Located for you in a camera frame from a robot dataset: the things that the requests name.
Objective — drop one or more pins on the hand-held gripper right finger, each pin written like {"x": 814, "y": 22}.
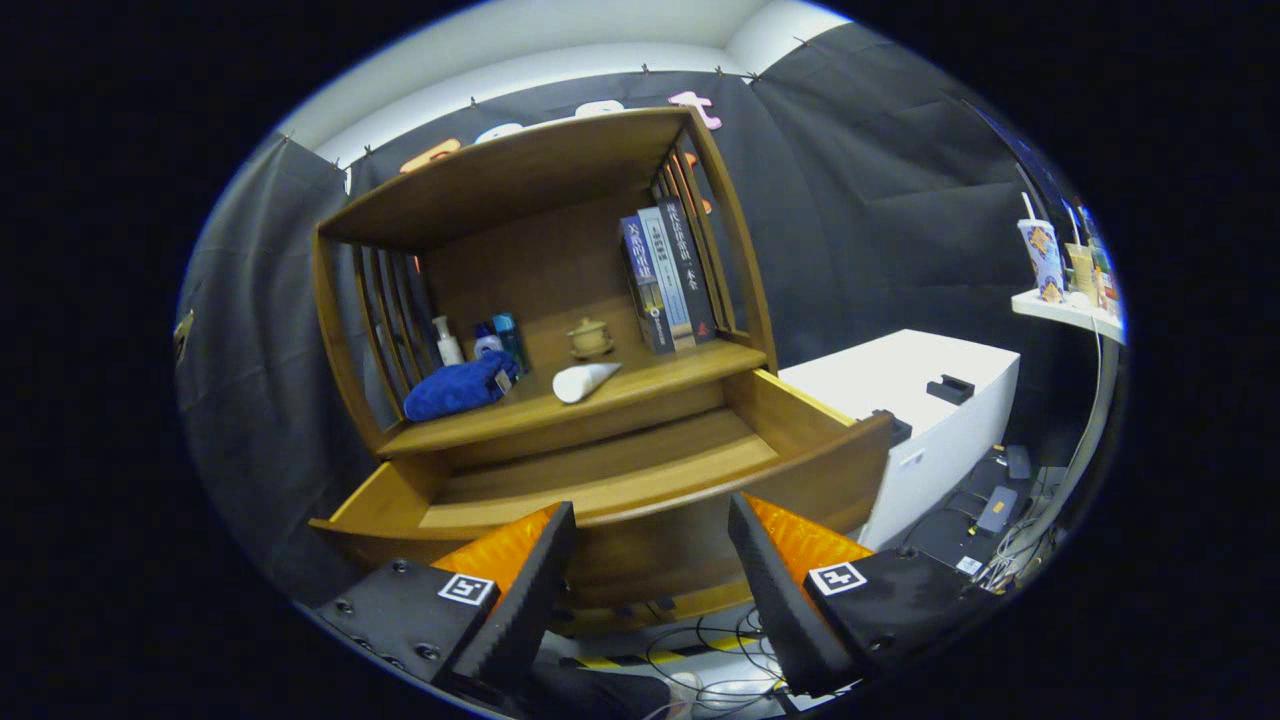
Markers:
{"x": 780, "y": 600}

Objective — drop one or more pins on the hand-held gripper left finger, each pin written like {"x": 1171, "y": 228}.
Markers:
{"x": 525, "y": 600}

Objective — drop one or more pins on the brown wooden drawer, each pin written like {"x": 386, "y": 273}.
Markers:
{"x": 640, "y": 470}

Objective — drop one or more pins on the white cosmetic tube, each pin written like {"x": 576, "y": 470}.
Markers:
{"x": 585, "y": 380}

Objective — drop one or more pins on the wooden countertop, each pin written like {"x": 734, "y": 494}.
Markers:
{"x": 680, "y": 375}

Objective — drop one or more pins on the brown wooden cabinet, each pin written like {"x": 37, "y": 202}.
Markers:
{"x": 530, "y": 270}

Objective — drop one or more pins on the yellow black floor tape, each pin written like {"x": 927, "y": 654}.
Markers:
{"x": 650, "y": 655}

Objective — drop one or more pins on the blue folded towel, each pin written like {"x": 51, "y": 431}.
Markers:
{"x": 460, "y": 388}

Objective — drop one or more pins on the grey power adapter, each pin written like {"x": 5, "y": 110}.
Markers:
{"x": 998, "y": 510}

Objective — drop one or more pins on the beige saucer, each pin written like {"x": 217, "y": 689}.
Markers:
{"x": 592, "y": 353}

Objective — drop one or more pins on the white bottle with blue cap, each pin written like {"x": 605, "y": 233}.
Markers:
{"x": 487, "y": 343}

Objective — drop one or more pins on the teal blue bottle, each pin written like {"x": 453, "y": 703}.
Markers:
{"x": 510, "y": 340}

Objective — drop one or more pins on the white pump bottle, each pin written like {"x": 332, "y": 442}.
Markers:
{"x": 448, "y": 345}

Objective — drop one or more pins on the beige lidded tea cup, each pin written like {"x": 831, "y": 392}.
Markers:
{"x": 590, "y": 335}

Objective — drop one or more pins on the black spine book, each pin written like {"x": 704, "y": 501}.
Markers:
{"x": 690, "y": 265}

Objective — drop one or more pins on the grey spine book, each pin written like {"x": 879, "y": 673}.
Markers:
{"x": 668, "y": 270}

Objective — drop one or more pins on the patterned paper cup with straw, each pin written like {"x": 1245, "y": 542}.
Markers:
{"x": 1043, "y": 260}

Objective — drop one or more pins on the beige drink cup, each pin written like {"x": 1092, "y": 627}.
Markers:
{"x": 1082, "y": 268}

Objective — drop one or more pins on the white wall shelf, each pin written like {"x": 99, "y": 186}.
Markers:
{"x": 1070, "y": 310}

